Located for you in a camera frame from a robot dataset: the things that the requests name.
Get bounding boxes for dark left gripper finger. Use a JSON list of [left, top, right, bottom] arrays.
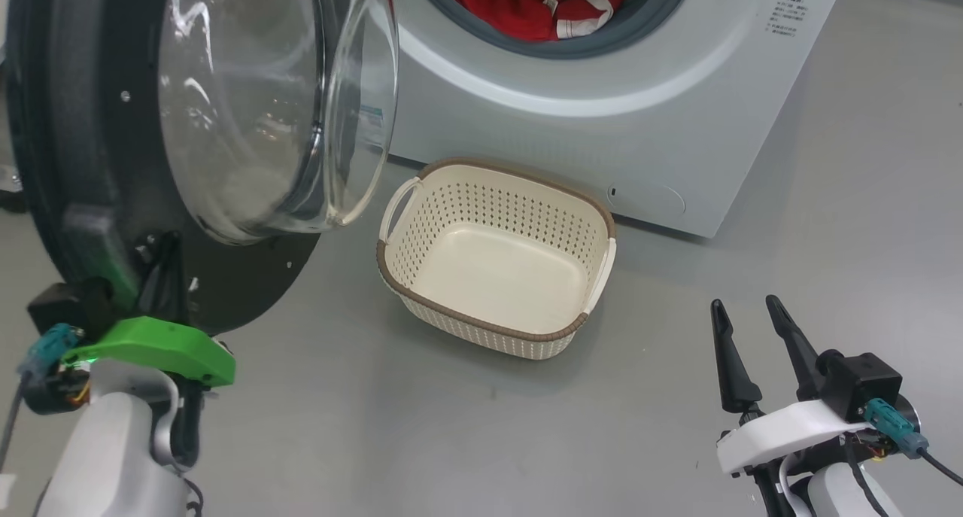
[[138, 231, 189, 324]]

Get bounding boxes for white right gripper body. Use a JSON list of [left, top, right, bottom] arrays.
[[715, 399, 873, 476]]

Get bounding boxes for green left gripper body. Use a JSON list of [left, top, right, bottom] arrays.
[[60, 315, 236, 388]]

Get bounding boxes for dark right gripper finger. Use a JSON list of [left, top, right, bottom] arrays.
[[765, 295, 828, 401], [710, 299, 763, 415]]

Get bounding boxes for glass washing machine door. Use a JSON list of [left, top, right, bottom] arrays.
[[4, 0, 399, 337]]

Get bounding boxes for cream perforated laundry basket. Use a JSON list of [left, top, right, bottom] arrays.
[[375, 157, 618, 361]]

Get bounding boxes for white front-load washing machine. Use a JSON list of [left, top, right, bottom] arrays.
[[354, 0, 849, 239]]

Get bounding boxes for black cable along right arm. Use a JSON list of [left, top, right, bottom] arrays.
[[843, 434, 892, 517]]

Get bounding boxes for teal right camera connector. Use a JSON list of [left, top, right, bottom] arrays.
[[864, 398, 930, 459]]

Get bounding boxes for teal camera connector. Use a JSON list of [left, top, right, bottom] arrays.
[[19, 323, 85, 382], [864, 398, 930, 459]]

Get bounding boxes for teal left camera connector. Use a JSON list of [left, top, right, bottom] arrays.
[[19, 323, 85, 382]]

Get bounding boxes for black right camera cable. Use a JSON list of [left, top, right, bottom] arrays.
[[914, 446, 963, 488]]

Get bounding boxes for black camera cable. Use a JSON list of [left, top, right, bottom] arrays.
[[0, 382, 27, 473], [914, 446, 963, 488]]

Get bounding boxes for black left camera cable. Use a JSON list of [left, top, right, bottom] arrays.
[[0, 382, 27, 473]]

